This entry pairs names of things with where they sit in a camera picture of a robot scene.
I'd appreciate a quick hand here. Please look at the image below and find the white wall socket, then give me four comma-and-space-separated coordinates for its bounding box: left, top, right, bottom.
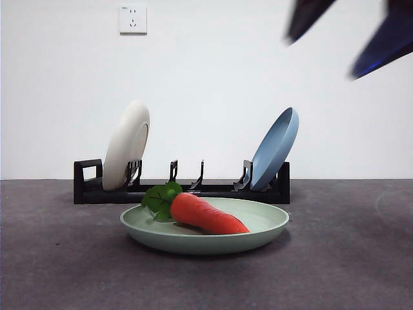
119, 5, 148, 36

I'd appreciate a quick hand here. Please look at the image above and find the blue plate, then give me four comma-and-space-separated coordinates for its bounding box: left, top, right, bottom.
250, 107, 300, 191

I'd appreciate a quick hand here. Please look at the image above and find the cream plate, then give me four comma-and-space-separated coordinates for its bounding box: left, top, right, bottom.
102, 99, 151, 191

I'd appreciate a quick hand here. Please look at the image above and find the orange carrot with green leaves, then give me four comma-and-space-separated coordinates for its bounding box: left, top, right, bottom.
141, 181, 252, 235

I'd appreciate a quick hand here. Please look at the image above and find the black plate rack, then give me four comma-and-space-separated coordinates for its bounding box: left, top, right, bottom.
72, 158, 290, 205

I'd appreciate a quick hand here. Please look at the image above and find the green plate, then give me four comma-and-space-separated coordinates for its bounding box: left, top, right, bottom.
119, 197, 290, 256

